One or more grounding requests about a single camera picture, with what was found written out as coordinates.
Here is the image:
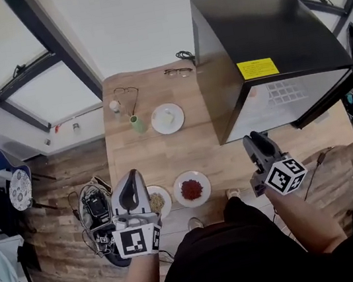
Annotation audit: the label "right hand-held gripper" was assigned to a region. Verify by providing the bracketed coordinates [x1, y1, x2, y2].
[241, 123, 312, 203]

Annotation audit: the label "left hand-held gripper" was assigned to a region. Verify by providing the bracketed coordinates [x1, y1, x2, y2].
[101, 166, 167, 260]

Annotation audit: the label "beige oat food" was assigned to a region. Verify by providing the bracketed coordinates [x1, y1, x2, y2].
[147, 191, 167, 211]

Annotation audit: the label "white plate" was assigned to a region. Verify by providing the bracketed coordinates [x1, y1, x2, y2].
[148, 100, 188, 137]
[145, 182, 175, 221]
[170, 167, 214, 211]

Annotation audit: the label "pale butter or cheese cube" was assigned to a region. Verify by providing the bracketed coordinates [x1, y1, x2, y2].
[158, 110, 177, 127]

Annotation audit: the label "black mini fridge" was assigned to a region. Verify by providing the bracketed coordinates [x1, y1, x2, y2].
[184, 0, 353, 147]

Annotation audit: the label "person's right forearm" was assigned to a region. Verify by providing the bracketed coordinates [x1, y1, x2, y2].
[264, 175, 349, 262]

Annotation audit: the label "grey open carry case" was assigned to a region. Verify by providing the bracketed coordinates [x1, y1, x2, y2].
[73, 172, 133, 273]

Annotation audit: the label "black electronic device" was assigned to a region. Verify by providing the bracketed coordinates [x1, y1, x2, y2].
[83, 191, 108, 219]

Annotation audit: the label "spare hand-held gripper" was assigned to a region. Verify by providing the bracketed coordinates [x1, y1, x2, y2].
[93, 232, 119, 257]

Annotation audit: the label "person's right shoe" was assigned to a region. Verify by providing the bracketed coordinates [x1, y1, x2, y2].
[225, 187, 242, 201]

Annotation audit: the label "person's shoe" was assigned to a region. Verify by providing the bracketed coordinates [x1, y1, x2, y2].
[186, 215, 205, 232]
[225, 187, 242, 201]

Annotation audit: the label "person's left shoe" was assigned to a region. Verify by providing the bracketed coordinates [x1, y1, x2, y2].
[186, 215, 205, 232]

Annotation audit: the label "green cup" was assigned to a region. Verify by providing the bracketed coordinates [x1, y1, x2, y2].
[129, 112, 148, 135]

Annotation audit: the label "small white-capped bottle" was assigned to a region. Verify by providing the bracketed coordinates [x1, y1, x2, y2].
[108, 99, 124, 120]

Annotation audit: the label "black-framed glasses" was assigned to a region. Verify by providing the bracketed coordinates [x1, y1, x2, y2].
[163, 65, 194, 81]

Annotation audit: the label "person's black clothing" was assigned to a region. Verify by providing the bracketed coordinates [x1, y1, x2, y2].
[141, 177, 353, 282]

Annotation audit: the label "round patterned cushion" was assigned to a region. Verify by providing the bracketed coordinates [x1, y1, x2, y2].
[5, 167, 37, 213]

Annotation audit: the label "black cable with adapter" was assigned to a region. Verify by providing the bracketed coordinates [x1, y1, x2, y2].
[295, 145, 344, 202]

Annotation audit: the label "white wire shelf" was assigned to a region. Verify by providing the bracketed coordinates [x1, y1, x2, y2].
[264, 77, 309, 106]

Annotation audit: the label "thin wire-framed glasses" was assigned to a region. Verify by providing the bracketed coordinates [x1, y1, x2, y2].
[112, 84, 143, 120]

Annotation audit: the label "black coiled power cable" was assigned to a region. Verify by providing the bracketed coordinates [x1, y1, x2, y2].
[175, 48, 197, 68]

